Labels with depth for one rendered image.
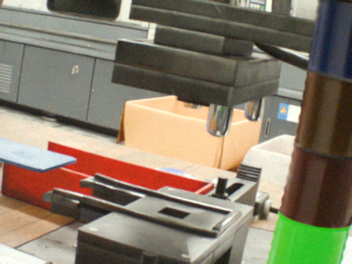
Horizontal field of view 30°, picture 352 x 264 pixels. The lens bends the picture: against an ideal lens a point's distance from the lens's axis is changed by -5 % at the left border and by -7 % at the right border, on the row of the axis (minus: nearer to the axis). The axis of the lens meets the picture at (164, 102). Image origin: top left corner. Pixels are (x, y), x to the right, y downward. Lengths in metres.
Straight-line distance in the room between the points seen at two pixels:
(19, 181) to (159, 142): 2.13
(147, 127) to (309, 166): 2.70
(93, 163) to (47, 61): 5.16
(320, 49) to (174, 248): 0.28
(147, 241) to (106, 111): 5.23
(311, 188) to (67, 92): 5.68
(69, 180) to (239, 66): 0.37
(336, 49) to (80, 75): 5.61
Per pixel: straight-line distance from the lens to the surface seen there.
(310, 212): 0.31
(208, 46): 0.54
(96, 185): 0.70
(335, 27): 0.30
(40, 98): 6.13
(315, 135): 0.30
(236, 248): 0.68
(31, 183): 0.86
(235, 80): 0.51
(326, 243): 0.32
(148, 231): 0.57
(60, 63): 6.00
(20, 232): 0.76
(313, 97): 0.31
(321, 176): 0.31
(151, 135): 2.99
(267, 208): 0.96
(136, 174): 0.91
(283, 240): 0.32
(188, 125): 2.91
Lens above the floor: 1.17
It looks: 8 degrees down
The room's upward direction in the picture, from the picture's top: 9 degrees clockwise
